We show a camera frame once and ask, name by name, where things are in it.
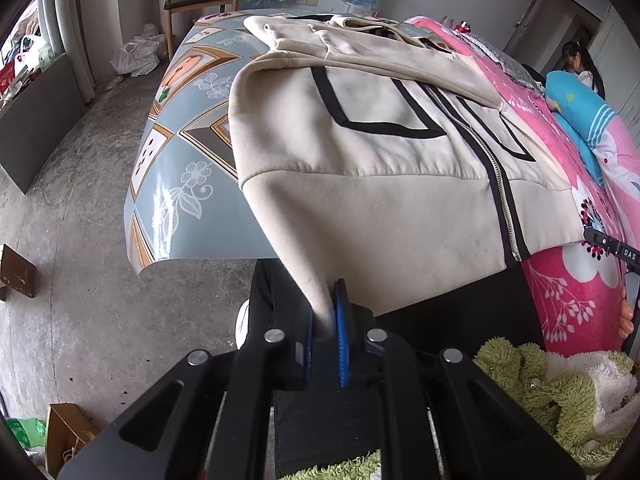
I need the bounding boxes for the cardboard box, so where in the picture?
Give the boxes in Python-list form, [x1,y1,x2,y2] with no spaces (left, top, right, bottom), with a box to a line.
[44,403,100,479]

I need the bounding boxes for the beige zip hoodie jacket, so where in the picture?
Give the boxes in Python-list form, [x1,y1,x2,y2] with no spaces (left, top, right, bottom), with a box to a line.
[226,13,594,340]

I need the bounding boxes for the green plush toy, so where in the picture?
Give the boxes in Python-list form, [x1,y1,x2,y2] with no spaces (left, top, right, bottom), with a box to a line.
[274,338,639,479]

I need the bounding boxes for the blue plush pillow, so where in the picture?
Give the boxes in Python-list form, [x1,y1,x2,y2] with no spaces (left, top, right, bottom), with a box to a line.
[544,70,615,186]

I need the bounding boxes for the clear glass jar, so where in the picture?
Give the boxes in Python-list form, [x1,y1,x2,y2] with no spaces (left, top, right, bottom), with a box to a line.
[440,15,454,28]

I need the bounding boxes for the fruit pattern blue tablecloth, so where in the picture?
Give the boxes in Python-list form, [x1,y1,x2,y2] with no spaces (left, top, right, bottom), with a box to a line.
[124,11,277,273]

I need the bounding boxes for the brown wooden block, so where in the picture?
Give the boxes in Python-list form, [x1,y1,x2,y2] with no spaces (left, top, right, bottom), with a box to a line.
[0,244,36,301]

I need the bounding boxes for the white plastic bag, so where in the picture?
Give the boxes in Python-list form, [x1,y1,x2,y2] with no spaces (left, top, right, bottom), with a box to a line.
[111,23,167,77]

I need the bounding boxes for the person in white top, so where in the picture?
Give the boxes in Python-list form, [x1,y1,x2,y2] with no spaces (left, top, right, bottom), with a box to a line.
[562,41,605,99]

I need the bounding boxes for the pink floral blanket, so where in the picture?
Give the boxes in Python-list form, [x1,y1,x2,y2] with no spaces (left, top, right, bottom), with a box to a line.
[400,16,639,356]

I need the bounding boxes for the grey lace pillow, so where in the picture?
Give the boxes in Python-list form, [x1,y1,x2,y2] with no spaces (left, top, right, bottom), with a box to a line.
[464,32,544,94]

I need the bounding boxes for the person right hand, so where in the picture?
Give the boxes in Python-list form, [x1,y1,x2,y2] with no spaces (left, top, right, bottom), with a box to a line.
[618,287,634,339]

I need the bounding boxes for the red thermos cup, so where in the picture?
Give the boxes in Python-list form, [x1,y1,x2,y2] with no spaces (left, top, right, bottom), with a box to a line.
[454,21,471,34]

